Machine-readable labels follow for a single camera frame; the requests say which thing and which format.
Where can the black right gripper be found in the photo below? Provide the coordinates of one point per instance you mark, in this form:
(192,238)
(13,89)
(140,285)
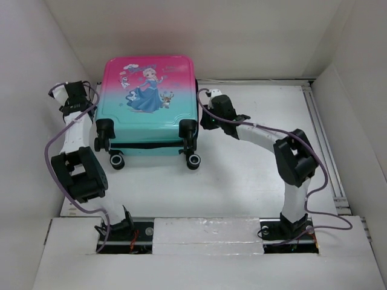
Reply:
(205,123)

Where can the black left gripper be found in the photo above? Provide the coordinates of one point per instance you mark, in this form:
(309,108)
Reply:
(66,104)

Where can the pink teal kids suitcase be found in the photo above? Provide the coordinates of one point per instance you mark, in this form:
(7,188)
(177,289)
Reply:
(148,106)

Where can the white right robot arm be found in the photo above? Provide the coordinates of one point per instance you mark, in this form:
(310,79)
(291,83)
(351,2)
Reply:
(295,163)

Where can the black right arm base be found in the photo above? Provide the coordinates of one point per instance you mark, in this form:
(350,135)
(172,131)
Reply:
(280,237)

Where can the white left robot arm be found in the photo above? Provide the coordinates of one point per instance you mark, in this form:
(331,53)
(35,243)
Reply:
(76,167)

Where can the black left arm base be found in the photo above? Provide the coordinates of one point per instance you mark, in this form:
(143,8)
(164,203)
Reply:
(129,236)

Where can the white foam cover panel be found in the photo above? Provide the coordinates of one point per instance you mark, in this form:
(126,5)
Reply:
(226,236)

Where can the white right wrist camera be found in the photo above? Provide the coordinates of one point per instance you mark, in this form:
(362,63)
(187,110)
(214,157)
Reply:
(213,93)

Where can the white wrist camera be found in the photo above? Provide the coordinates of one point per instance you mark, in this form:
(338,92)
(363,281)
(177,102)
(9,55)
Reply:
(59,93)
(213,93)

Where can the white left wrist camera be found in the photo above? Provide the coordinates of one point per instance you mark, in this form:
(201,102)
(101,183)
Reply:
(59,93)

